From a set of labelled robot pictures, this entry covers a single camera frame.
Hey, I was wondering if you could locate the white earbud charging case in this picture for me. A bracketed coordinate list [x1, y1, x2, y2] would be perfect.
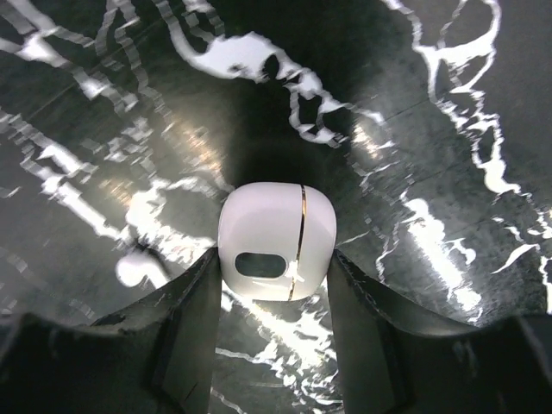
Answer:
[217, 182, 337, 302]

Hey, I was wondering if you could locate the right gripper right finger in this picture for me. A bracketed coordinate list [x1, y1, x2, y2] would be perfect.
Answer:
[329, 252, 551, 413]

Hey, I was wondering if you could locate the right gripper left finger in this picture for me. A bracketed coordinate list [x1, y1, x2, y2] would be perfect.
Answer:
[1, 249, 222, 413]

